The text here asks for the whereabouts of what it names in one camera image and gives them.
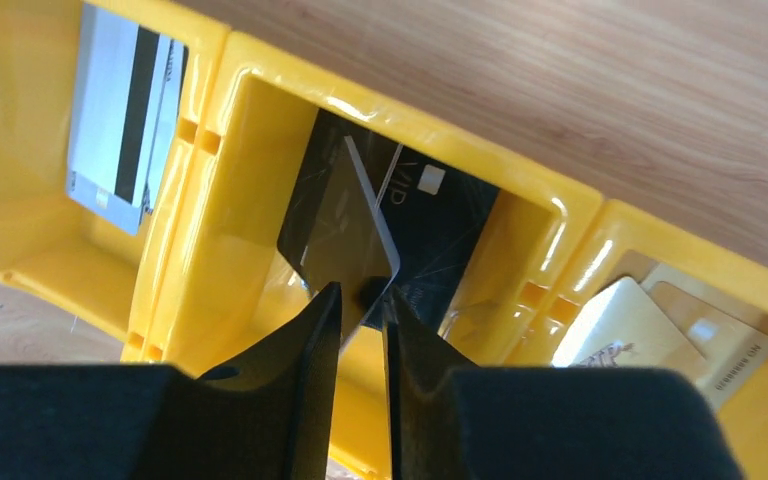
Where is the silver cards stack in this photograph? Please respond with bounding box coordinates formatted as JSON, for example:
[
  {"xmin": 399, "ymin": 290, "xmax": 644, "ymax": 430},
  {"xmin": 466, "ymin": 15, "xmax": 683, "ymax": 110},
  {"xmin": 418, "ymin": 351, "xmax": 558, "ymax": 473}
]
[{"xmin": 66, "ymin": 4, "xmax": 189, "ymax": 235}]

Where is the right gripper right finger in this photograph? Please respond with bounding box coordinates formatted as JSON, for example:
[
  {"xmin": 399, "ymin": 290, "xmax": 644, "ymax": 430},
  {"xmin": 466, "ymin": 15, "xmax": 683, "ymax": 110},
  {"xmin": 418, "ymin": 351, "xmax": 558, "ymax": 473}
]
[{"xmin": 382, "ymin": 289, "xmax": 744, "ymax": 479}]

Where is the left yellow plastic bin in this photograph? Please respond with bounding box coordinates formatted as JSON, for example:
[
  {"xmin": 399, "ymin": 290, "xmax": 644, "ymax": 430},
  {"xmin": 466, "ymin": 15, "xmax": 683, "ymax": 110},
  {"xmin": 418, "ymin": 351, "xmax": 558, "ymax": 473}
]
[{"xmin": 0, "ymin": 1, "xmax": 230, "ymax": 345}]

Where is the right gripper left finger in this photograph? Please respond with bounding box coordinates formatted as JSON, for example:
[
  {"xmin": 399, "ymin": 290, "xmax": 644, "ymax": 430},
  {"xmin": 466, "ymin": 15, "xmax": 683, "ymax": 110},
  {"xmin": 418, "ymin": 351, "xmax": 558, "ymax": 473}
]
[{"xmin": 0, "ymin": 283, "xmax": 342, "ymax": 479}]

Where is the right yellow plastic bin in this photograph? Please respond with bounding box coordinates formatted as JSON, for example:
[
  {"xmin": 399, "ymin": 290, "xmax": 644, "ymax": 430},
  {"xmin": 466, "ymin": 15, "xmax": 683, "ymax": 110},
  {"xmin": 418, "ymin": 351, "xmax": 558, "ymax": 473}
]
[{"xmin": 508, "ymin": 201, "xmax": 768, "ymax": 479}]

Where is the middle yellow plastic bin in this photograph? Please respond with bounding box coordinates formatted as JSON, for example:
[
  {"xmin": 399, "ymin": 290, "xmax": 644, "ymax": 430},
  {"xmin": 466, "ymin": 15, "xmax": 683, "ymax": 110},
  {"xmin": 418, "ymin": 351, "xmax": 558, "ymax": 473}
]
[{"xmin": 120, "ymin": 30, "xmax": 605, "ymax": 480}]

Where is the black cards stack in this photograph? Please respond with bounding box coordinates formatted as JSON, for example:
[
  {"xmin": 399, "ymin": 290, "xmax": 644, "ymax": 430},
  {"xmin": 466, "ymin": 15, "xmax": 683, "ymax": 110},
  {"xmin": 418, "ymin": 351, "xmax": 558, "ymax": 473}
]
[{"xmin": 298, "ymin": 109, "xmax": 499, "ymax": 330}]

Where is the black credit card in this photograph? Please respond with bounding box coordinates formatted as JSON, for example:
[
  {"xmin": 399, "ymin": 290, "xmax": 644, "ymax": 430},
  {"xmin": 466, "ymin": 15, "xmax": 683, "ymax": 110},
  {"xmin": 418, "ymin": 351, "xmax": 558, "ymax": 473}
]
[{"xmin": 278, "ymin": 134, "xmax": 400, "ymax": 345}]

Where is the yellow plastic bin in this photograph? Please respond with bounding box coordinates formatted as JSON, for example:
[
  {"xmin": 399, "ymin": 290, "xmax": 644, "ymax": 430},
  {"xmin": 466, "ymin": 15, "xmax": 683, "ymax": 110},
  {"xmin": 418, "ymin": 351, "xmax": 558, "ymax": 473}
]
[
  {"xmin": 120, "ymin": 30, "xmax": 605, "ymax": 480},
  {"xmin": 0, "ymin": 1, "xmax": 230, "ymax": 345},
  {"xmin": 508, "ymin": 201, "xmax": 768, "ymax": 479}
]

